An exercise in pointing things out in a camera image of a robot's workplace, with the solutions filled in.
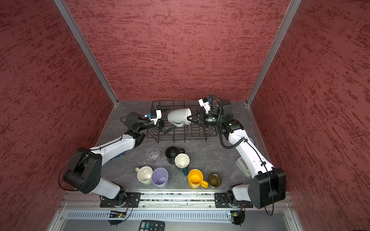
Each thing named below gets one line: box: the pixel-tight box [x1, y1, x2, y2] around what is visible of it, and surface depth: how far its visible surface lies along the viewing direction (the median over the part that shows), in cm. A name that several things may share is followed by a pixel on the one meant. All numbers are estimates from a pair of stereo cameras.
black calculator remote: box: [138, 219, 166, 231], surface depth 68 cm
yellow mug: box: [187, 168, 209, 189], surface depth 77 cm
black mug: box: [165, 146, 185, 165], surface depth 87 cm
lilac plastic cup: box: [151, 167, 169, 189], surface depth 74 cm
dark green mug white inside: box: [174, 153, 191, 176], surface depth 81 cm
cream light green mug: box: [134, 166, 154, 185], surface depth 77 cm
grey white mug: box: [167, 107, 192, 128], surface depth 68 cm
